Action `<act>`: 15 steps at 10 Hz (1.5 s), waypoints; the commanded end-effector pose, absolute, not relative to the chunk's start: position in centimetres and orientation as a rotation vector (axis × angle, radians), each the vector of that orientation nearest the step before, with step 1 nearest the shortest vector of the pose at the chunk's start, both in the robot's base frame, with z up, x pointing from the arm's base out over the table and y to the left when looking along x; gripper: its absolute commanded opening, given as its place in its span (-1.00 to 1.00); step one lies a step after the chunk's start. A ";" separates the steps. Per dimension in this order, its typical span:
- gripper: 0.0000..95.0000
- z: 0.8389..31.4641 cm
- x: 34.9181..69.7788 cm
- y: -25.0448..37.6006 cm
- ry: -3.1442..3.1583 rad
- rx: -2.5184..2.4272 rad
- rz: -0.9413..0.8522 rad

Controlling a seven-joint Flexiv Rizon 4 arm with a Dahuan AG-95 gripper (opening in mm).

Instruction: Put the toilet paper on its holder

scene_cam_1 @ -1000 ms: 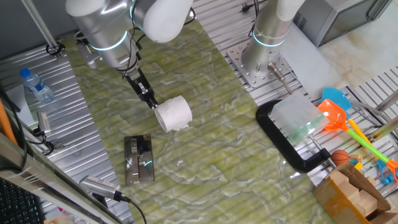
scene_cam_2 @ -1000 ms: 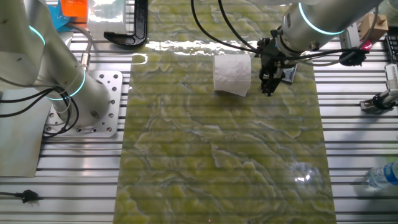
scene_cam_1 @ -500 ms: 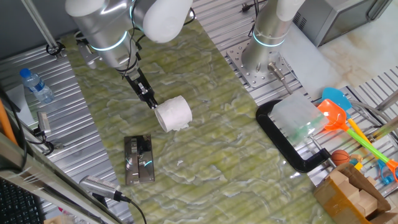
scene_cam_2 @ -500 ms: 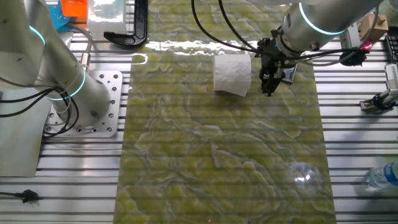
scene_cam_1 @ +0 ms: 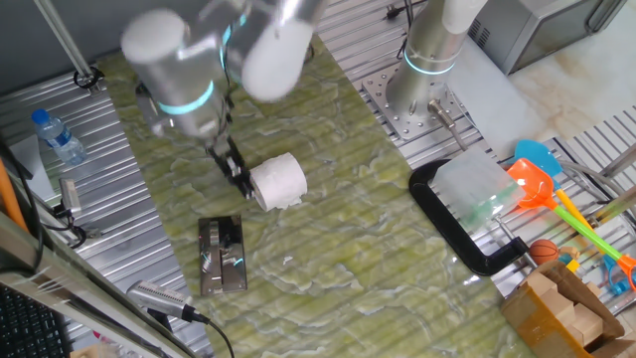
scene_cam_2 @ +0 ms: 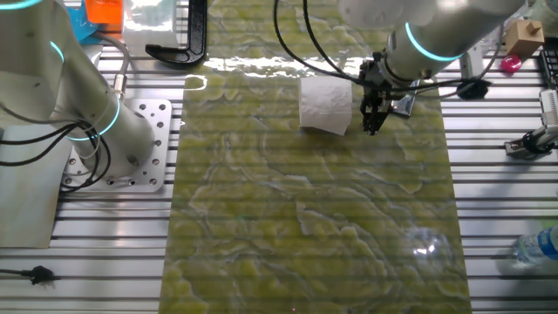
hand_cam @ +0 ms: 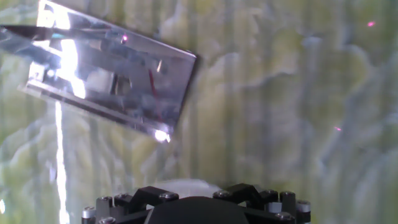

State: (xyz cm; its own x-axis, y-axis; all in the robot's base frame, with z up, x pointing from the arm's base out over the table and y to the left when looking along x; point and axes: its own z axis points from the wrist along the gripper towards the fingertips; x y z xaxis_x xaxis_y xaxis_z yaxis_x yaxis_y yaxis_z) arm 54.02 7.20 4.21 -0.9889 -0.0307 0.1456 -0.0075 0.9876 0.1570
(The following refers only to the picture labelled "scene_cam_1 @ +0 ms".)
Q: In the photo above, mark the black keyboard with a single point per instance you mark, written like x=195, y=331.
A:
x=30, y=323

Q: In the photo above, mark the plain wooden block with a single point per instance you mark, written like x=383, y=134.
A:
x=559, y=305
x=588, y=325
x=541, y=284

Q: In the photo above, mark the black C-clamp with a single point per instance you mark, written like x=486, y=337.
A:
x=447, y=224

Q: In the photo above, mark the white toilet paper roll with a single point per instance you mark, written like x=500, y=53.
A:
x=280, y=181

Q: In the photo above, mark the silver frame rod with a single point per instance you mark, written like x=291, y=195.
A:
x=59, y=40

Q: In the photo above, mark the chrome toilet paper holder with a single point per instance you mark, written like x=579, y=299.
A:
x=223, y=258

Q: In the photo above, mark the translucent plastic box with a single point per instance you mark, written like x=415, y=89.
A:
x=477, y=189

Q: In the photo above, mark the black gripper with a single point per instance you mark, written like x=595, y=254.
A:
x=226, y=154

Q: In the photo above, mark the small toy basketball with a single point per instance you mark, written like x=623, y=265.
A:
x=544, y=252

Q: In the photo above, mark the brown cardboard box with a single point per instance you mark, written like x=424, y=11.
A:
x=526, y=323

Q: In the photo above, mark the green marble pattern mat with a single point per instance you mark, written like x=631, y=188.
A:
x=348, y=248

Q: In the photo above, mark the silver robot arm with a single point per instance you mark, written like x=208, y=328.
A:
x=179, y=64

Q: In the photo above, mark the orange and blue object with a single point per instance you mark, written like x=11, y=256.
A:
x=531, y=184
x=539, y=154

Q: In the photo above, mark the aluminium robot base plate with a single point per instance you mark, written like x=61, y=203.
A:
x=382, y=94

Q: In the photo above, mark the small silver clamp bracket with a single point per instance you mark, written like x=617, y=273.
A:
x=69, y=194

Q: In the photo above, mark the silver microwave oven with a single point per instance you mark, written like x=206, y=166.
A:
x=536, y=30

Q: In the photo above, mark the orange pole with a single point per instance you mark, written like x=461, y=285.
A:
x=11, y=199

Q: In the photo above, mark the aluminium frame beam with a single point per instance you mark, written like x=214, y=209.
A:
x=74, y=293

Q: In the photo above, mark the gray paper sheet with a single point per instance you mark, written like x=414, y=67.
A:
x=497, y=109

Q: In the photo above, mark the black power plug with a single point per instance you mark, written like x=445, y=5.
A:
x=393, y=11

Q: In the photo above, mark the clear water bottle blue label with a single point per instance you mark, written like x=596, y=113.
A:
x=59, y=136

